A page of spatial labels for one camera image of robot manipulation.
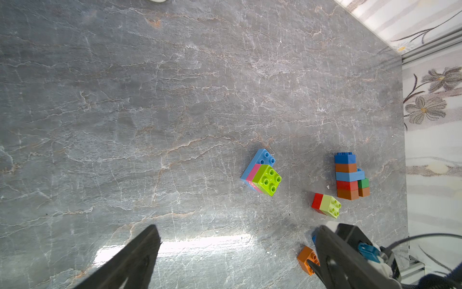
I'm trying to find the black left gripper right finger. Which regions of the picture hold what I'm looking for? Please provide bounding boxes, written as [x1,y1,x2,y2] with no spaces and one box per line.
[315,225,399,289]

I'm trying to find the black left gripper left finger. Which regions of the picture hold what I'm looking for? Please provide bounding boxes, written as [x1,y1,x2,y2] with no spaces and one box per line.
[77,225,161,289]

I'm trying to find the red lego brick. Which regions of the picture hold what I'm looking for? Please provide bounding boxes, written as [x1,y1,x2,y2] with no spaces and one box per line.
[336,181,359,191]
[312,193,324,214]

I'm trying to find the orange lego brick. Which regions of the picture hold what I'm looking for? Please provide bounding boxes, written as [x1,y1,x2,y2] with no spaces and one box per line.
[337,189,359,201]
[297,246,320,276]
[335,163,357,173]

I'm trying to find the light blue long lego brick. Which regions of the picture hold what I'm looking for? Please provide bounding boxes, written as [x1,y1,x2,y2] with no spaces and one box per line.
[336,169,365,182]

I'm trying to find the lime green lego brick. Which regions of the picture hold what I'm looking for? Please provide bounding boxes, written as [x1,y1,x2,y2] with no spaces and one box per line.
[252,164,282,196]

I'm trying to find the pink lego brick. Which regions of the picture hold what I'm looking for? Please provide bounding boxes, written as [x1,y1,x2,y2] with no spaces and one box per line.
[245,164,262,193]

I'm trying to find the light blue long brick studs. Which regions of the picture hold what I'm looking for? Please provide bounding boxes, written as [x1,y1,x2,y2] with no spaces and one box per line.
[240,149,276,181]

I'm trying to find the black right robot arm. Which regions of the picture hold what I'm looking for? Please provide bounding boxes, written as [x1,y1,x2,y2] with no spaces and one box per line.
[381,233,462,289]

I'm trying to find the aluminium frame corner post right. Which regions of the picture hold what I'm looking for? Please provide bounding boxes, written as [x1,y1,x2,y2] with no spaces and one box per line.
[401,28,462,65]

